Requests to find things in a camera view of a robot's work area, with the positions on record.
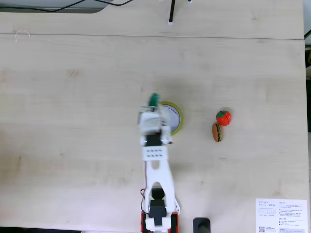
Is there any red toy tomato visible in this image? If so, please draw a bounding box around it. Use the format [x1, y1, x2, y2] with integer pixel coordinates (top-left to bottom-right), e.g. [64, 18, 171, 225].
[216, 110, 232, 126]

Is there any black cable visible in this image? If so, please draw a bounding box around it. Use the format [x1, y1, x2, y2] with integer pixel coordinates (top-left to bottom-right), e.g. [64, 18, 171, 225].
[0, 0, 134, 13]

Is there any yellow packing tape roll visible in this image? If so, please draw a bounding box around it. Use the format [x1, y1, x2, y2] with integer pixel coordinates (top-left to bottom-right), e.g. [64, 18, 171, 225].
[159, 101, 185, 136]

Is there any toy hamburger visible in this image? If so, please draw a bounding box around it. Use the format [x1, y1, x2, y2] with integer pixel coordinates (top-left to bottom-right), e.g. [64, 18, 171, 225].
[212, 123, 223, 143]

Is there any black pole stand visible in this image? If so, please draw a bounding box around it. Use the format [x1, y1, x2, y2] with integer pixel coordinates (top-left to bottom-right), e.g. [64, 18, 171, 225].
[192, 217, 211, 233]

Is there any green toy cucumber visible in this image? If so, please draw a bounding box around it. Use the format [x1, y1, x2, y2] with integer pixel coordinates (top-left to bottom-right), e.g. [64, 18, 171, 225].
[148, 92, 161, 107]

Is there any white printed paper sheet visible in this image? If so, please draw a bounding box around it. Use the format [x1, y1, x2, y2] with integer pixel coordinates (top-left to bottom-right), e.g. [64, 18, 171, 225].
[256, 198, 308, 233]

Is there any thin wire ring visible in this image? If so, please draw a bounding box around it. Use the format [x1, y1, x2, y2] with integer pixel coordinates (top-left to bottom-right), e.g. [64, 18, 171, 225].
[15, 29, 31, 42]

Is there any black tripod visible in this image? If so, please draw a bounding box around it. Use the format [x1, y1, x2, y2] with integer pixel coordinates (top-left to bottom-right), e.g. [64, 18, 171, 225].
[159, 0, 192, 26]

